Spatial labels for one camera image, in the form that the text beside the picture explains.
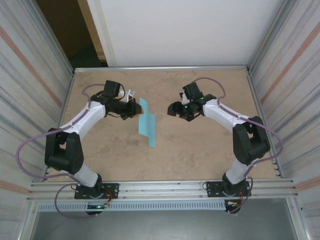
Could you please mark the light blue paper sheet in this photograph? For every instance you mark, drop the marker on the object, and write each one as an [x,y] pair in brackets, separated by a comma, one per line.
[146,125]

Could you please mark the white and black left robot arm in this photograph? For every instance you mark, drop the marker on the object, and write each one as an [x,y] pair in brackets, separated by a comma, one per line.
[96,112]

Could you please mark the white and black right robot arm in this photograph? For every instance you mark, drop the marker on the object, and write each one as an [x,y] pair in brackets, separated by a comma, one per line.
[217,111]

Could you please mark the aluminium left table edge bar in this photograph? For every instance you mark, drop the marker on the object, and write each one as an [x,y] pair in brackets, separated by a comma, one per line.
[66,100]

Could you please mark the aluminium table edge bar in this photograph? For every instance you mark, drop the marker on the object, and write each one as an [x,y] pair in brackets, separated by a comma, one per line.
[256,100]
[66,100]

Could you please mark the aluminium right table edge bar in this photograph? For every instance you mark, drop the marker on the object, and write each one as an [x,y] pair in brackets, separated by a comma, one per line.
[256,100]

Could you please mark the striped translucent left side panel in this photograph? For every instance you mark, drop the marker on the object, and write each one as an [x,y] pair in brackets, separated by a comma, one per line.
[25,100]

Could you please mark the striped translucent panel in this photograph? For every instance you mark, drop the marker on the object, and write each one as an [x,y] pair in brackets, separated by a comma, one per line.
[25,100]
[295,100]

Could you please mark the small green-lit circuit board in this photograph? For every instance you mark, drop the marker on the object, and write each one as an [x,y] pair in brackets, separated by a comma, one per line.
[98,206]

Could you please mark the striped translucent right side panel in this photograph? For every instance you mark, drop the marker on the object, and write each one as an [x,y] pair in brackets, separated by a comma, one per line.
[295,100]

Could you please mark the small connector board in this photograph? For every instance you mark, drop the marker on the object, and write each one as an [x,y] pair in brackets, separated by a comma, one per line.
[232,203]

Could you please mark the grey metal lower panel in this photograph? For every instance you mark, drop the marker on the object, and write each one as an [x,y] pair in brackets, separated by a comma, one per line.
[162,225]

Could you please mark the aluminium rail behind table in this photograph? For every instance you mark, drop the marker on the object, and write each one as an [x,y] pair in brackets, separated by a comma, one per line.
[162,69]

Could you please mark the wide aluminium mounting rail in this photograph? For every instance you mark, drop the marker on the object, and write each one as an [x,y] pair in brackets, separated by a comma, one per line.
[162,190]

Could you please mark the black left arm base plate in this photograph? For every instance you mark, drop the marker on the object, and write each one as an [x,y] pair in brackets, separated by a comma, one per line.
[112,190]

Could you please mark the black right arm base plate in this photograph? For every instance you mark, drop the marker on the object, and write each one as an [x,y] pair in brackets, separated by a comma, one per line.
[212,190]

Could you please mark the white door frame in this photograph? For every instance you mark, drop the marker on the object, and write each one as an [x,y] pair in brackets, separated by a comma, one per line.
[100,25]

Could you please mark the aluminium left corner post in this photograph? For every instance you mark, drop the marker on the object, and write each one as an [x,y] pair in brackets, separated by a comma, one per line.
[53,37]

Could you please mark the aluminium corner post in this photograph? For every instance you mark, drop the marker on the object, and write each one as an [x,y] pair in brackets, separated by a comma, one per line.
[269,37]
[53,37]

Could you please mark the aluminium right corner post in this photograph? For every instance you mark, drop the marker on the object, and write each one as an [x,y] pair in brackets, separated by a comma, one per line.
[269,37]

